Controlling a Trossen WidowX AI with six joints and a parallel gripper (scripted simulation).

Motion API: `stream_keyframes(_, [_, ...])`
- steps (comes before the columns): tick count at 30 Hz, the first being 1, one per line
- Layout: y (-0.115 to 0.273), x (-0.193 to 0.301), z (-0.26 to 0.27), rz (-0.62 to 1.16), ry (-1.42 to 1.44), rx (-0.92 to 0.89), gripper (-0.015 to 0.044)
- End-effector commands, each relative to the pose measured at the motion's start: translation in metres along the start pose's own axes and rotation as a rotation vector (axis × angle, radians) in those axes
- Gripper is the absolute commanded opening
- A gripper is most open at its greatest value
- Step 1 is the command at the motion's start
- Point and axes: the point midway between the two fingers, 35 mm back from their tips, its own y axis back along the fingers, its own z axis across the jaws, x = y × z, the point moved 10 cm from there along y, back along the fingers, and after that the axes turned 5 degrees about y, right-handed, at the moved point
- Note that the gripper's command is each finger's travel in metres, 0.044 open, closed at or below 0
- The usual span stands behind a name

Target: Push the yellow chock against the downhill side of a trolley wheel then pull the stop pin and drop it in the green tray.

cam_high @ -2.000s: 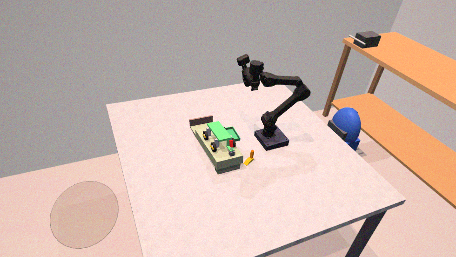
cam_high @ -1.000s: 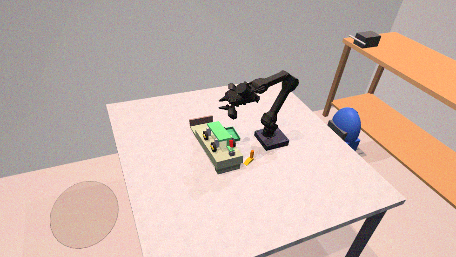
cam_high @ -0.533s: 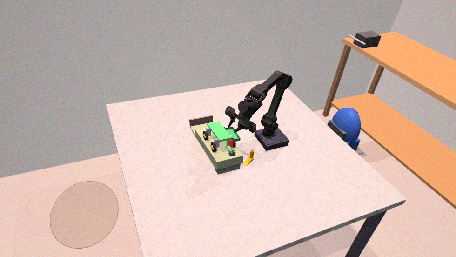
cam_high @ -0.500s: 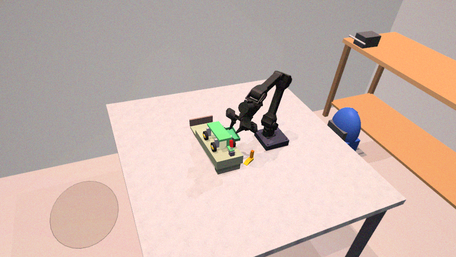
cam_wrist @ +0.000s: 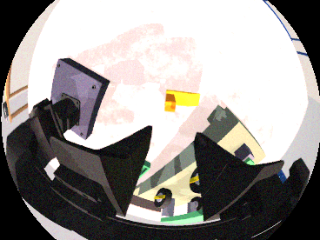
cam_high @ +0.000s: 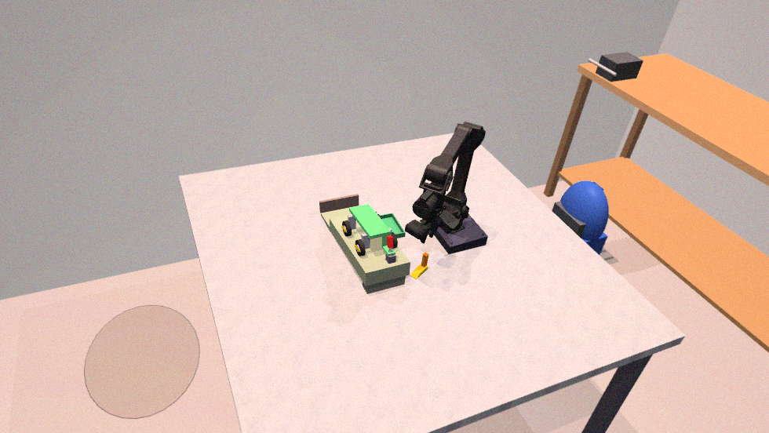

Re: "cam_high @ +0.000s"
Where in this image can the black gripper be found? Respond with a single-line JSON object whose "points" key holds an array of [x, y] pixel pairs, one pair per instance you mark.
{"points": [[422, 229]]}

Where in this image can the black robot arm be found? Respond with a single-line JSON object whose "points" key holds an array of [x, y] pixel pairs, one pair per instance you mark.
{"points": [[439, 171]]}

